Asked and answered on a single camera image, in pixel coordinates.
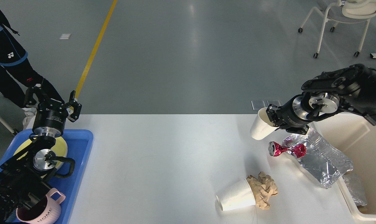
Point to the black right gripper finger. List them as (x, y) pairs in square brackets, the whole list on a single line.
[(288, 127), (274, 114)]

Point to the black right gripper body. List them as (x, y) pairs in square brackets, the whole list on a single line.
[(296, 111)]

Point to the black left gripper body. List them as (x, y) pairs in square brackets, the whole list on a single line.
[(50, 120)]

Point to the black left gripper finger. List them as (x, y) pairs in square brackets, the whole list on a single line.
[(71, 109), (36, 97)]

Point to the white paper cup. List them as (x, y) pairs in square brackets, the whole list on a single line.
[(262, 126), (238, 195)]

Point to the yellow plastic plate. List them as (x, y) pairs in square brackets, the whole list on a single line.
[(60, 146)]

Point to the silver foil bag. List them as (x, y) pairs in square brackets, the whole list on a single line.
[(356, 189), (323, 163)]

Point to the pink HOME mug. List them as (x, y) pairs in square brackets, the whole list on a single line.
[(46, 211)]

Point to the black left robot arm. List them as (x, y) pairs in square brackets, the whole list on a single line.
[(24, 178)]

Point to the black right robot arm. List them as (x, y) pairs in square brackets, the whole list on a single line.
[(351, 89)]

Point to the clear floor plate right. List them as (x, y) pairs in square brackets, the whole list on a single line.
[(276, 103)]

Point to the clear floor plate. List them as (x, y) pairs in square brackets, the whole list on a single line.
[(258, 104), (276, 103)]

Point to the clear floor plate left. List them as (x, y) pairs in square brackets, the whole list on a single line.
[(258, 104)]

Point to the crushed red soda can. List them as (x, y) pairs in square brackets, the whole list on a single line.
[(297, 151)]

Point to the white chair leg left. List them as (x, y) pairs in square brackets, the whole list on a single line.
[(8, 127)]

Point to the person in black jacket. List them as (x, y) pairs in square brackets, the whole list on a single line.
[(15, 68)]

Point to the blue plastic tray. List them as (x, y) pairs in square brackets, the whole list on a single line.
[(79, 143)]

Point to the beige plastic bin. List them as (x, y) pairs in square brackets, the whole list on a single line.
[(356, 138)]

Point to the white floor marker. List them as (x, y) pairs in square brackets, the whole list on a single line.
[(64, 36)]

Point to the crumpled brown paper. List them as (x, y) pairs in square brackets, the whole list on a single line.
[(263, 188)]

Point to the lying white paper cup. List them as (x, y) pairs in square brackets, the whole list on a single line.
[(238, 195)]

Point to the white office chair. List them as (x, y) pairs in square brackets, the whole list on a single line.
[(343, 12)]

